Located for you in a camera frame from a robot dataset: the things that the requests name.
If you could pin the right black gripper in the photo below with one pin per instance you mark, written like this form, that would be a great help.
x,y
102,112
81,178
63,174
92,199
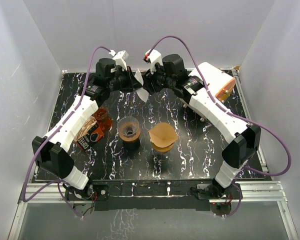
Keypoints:
x,y
149,83

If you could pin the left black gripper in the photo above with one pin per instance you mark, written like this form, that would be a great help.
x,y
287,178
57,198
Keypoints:
x,y
132,82

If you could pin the white paper coffee filter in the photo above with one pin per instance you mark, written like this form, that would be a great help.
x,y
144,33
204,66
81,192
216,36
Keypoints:
x,y
141,92

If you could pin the orange glass carafe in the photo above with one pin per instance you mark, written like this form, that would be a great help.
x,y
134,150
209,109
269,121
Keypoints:
x,y
103,119

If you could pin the clear ribbed glass dripper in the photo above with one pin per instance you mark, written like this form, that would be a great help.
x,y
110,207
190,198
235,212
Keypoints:
x,y
128,126

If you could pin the brown paper coffee filter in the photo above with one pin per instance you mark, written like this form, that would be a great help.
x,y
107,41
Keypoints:
x,y
163,135

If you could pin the orange coffee filter box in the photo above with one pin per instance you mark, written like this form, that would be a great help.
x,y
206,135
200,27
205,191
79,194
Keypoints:
x,y
89,134

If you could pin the red black dripper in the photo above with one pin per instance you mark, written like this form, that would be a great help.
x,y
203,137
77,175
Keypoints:
x,y
131,145

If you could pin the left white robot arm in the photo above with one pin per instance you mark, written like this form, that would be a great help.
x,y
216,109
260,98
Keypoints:
x,y
51,151

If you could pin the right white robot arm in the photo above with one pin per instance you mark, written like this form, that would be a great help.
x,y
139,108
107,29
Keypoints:
x,y
204,90

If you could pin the white orange coffee grinder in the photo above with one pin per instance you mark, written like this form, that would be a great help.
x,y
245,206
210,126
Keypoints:
x,y
219,83

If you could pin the clear glass server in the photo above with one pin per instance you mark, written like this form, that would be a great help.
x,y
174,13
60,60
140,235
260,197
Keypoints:
x,y
161,156

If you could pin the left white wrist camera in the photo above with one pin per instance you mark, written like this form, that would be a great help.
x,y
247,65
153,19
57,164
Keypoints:
x,y
120,59

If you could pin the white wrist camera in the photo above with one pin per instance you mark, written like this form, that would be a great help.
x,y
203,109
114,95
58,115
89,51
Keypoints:
x,y
153,57
120,59

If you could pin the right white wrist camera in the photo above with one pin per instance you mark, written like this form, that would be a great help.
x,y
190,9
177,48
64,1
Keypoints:
x,y
153,57

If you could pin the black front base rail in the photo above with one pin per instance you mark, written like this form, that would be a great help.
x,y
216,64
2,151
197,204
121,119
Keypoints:
x,y
198,194

